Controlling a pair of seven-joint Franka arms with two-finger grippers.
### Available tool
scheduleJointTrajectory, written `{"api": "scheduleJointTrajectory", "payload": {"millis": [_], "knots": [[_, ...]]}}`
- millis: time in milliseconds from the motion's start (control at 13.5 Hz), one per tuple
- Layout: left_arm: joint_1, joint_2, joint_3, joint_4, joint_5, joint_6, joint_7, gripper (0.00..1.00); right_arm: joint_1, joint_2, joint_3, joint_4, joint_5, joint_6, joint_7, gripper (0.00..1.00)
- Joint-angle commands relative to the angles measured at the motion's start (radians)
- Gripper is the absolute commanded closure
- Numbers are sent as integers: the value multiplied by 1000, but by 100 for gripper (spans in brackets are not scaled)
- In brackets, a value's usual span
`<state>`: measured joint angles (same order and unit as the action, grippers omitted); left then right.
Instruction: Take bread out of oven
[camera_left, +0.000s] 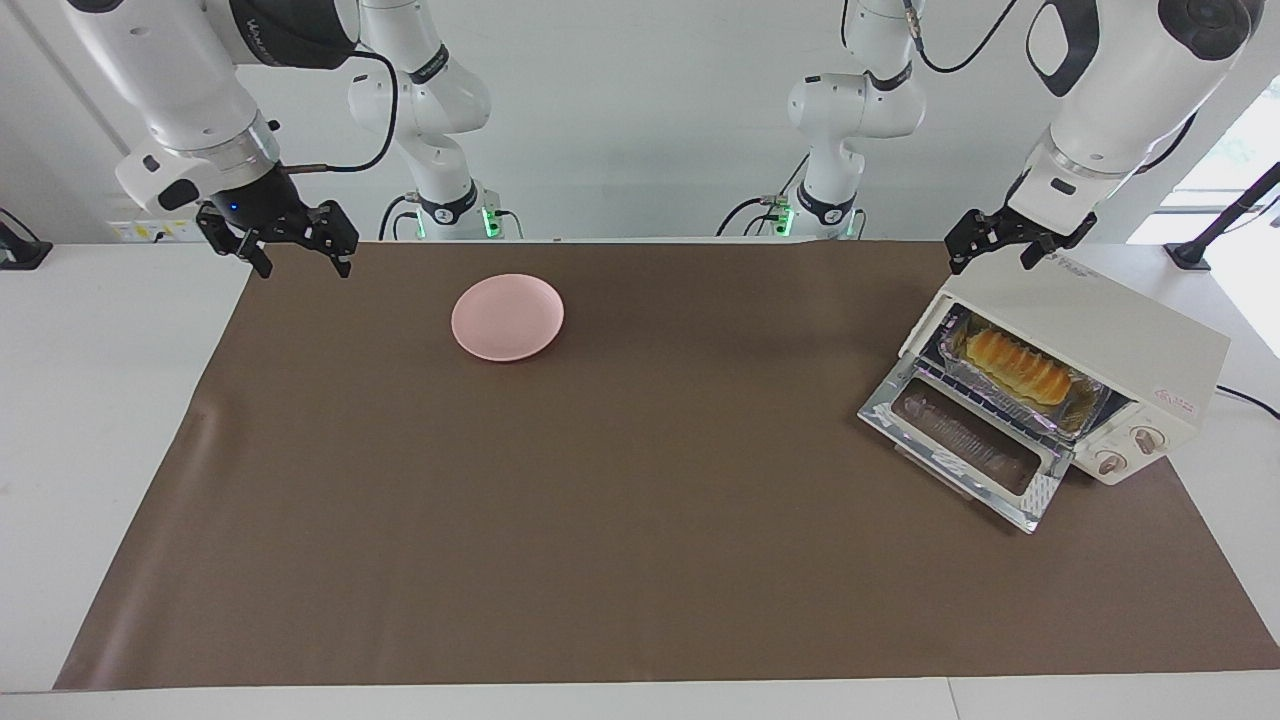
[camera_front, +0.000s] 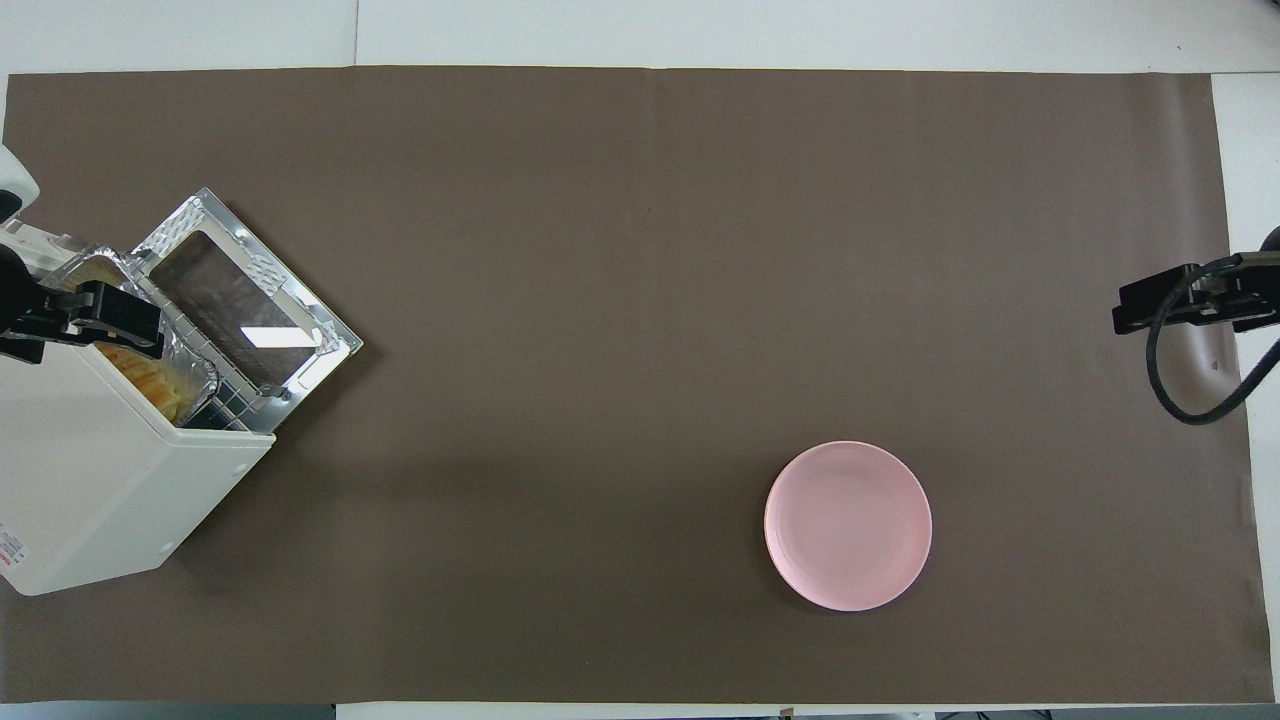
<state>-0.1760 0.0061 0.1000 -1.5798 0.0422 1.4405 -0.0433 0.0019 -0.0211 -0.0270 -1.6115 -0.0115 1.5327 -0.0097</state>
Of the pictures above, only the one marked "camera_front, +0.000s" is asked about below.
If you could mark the glass oven door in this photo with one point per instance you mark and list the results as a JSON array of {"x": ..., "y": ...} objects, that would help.
[{"x": 240, "y": 300}]

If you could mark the pink round plate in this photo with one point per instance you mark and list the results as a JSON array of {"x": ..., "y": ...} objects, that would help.
[{"x": 848, "y": 525}]

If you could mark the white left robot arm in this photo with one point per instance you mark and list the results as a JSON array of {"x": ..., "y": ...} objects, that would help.
[{"x": 12, "y": 190}]

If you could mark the brown table mat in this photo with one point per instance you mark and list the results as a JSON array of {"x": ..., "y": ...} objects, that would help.
[{"x": 640, "y": 250}]

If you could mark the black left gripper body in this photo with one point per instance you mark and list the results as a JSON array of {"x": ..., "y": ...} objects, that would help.
[{"x": 18, "y": 295}]

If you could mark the yellow bread loaf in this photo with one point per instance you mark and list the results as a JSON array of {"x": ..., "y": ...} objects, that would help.
[{"x": 150, "y": 385}]

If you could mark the aluminium foil tray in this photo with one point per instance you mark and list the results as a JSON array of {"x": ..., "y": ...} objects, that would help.
[{"x": 195, "y": 372}]

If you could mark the white toaster oven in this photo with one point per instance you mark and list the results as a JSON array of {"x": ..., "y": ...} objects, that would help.
[{"x": 100, "y": 480}]

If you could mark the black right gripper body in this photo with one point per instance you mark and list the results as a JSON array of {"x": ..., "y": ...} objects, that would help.
[{"x": 1255, "y": 290}]

